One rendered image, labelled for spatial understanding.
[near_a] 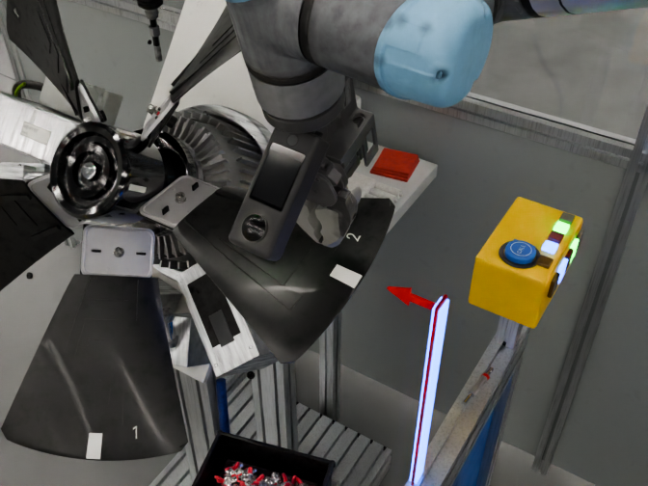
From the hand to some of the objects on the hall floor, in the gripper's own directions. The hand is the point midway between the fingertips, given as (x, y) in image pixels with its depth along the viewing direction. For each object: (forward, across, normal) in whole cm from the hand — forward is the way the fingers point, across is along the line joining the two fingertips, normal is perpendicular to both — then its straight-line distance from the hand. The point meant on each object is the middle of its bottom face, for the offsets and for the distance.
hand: (323, 243), depth 79 cm
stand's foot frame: (+125, +35, +15) cm, 131 cm away
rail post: (+129, -15, +2) cm, 130 cm away
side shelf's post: (+136, +33, -18) cm, 141 cm away
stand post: (+122, +35, +24) cm, 130 cm away
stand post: (+129, +35, +2) cm, 134 cm away
